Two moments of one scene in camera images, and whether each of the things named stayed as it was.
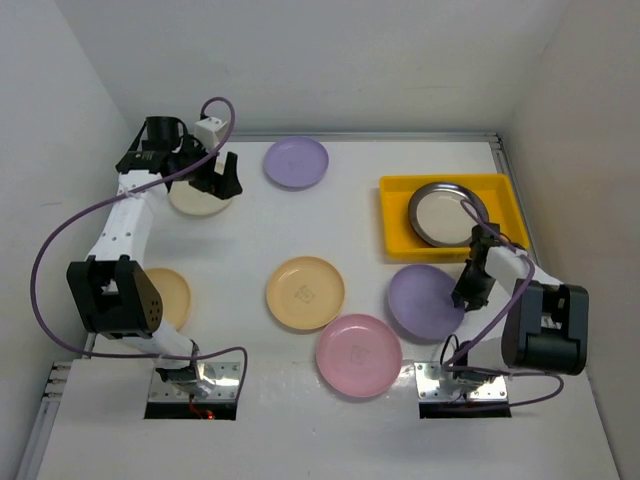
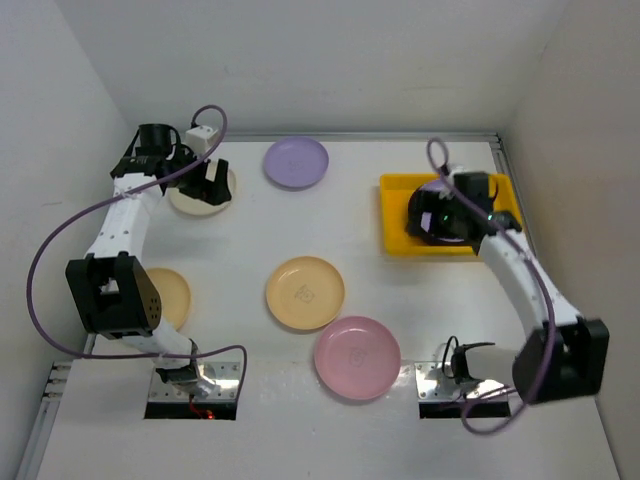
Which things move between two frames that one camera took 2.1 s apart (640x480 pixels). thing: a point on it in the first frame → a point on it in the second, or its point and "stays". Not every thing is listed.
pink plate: (359, 355) stays
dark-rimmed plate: (443, 214) stays
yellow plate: (305, 292) stays
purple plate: (420, 300) → (442, 221)
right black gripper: (474, 299) → (445, 195)
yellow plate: (174, 293) stays
